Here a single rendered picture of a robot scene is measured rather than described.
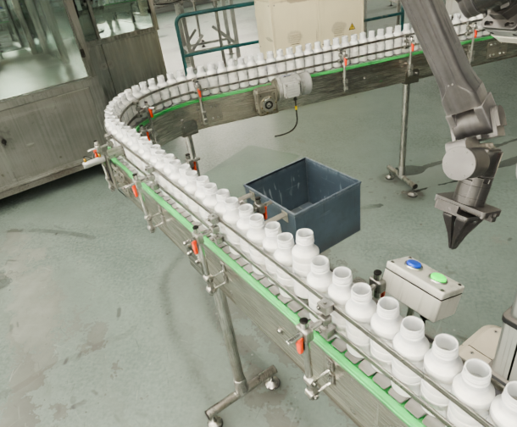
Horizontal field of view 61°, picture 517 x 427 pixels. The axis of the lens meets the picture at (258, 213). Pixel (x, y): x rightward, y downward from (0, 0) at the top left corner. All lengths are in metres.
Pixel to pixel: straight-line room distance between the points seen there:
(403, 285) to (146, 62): 5.70
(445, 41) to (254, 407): 1.69
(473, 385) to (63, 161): 3.90
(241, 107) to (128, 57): 3.75
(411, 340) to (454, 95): 0.43
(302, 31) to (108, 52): 2.51
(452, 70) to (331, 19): 4.50
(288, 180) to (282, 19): 3.43
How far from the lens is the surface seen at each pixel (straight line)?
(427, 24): 0.83
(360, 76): 2.94
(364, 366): 0.94
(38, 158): 4.23
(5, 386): 2.69
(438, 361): 0.79
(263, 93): 2.58
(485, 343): 2.04
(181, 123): 2.61
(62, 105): 4.16
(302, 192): 1.89
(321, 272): 0.91
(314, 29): 5.24
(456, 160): 0.82
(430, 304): 0.95
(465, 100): 0.86
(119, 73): 6.27
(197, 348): 2.38
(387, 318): 0.83
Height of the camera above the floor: 1.74
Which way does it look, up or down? 32 degrees down
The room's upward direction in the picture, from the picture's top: 9 degrees counter-clockwise
